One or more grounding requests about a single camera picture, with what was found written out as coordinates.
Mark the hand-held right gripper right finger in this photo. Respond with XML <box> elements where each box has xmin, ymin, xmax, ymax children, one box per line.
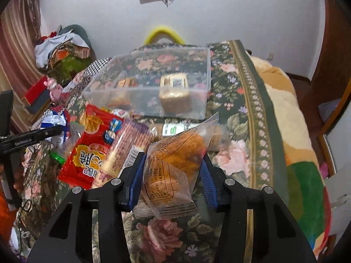
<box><xmin>199</xmin><ymin>153</ymin><xmax>319</xmax><ymax>263</ymax></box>

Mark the brown square cake packet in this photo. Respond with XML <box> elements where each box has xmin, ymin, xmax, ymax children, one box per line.
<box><xmin>158</xmin><ymin>73</ymin><xmax>192</xmax><ymax>113</ymax></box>

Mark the red snack packet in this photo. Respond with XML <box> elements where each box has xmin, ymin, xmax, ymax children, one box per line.
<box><xmin>58</xmin><ymin>104</ymin><xmax>129</xmax><ymax>190</ymax></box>

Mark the dark floral blanket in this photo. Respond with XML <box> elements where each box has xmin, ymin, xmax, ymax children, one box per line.
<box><xmin>22</xmin><ymin>41</ymin><xmax>288</xmax><ymax>263</ymax></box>

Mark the pile of clothes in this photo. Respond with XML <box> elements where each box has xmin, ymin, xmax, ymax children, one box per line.
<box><xmin>34</xmin><ymin>31</ymin><xmax>91</xmax><ymax>69</ymax></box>

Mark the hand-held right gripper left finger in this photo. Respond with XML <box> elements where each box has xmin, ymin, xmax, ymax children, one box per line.
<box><xmin>26</xmin><ymin>151</ymin><xmax>147</xmax><ymax>263</ymax></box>

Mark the white green label snack packet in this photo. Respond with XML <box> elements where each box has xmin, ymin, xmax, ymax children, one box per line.
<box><xmin>148</xmin><ymin>122</ymin><xmax>228</xmax><ymax>151</ymax></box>

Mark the grey box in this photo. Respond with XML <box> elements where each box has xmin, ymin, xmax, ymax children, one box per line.
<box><xmin>26</xmin><ymin>93</ymin><xmax>52</xmax><ymax>114</ymax></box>

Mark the pink toy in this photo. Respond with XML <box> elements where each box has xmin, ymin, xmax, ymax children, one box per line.
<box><xmin>47</xmin><ymin>78</ymin><xmax>63</xmax><ymax>102</ymax></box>

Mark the striped brown curtain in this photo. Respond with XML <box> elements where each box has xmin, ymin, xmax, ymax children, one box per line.
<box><xmin>0</xmin><ymin>0</ymin><xmax>46</xmax><ymax>132</ymax></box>

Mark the clear plastic container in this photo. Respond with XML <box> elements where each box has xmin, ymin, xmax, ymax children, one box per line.
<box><xmin>82</xmin><ymin>45</ymin><xmax>211</xmax><ymax>120</ymax></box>

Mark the green printed cloth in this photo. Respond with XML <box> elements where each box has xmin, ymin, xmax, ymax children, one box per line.
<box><xmin>49</xmin><ymin>55</ymin><xmax>88</xmax><ymax>85</ymax></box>

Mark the clear yellow sausage stick packet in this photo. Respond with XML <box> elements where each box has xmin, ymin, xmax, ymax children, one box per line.
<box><xmin>92</xmin><ymin>121</ymin><xmax>154</xmax><ymax>189</ymax></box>

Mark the blue silver snack packet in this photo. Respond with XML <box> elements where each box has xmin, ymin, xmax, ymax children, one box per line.
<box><xmin>33</xmin><ymin>109</ymin><xmax>70</xmax><ymax>146</ymax></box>

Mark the checkered patchwork quilt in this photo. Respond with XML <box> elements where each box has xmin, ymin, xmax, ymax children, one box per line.
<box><xmin>62</xmin><ymin>57</ymin><xmax>113</xmax><ymax>99</ymax></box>

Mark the colourful plush blanket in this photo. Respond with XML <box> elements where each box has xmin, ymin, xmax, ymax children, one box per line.
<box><xmin>251</xmin><ymin>56</ymin><xmax>332</xmax><ymax>250</ymax></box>

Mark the yellow foam tube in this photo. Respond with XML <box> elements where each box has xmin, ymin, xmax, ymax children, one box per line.
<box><xmin>144</xmin><ymin>25</ymin><xmax>185</xmax><ymax>46</ymax></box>

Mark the orange yellow snack packet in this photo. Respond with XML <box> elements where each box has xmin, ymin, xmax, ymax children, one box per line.
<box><xmin>107</xmin><ymin>77</ymin><xmax>139</xmax><ymax>108</ymax></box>

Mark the brown wooden door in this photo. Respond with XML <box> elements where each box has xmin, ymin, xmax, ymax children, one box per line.
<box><xmin>310</xmin><ymin>0</ymin><xmax>351</xmax><ymax>116</ymax></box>

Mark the red box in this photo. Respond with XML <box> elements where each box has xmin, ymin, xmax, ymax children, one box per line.
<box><xmin>23</xmin><ymin>76</ymin><xmax>51</xmax><ymax>105</ymax></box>

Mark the orange cloth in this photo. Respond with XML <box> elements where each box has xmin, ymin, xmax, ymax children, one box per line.
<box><xmin>0</xmin><ymin>192</ymin><xmax>15</xmax><ymax>242</ymax></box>

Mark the clear packet with orange cake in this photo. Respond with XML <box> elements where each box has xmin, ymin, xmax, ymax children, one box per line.
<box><xmin>133</xmin><ymin>112</ymin><xmax>220</xmax><ymax>220</ymax></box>

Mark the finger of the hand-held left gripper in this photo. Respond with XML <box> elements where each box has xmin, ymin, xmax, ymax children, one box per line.
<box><xmin>0</xmin><ymin>126</ymin><xmax>63</xmax><ymax>154</ymax></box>

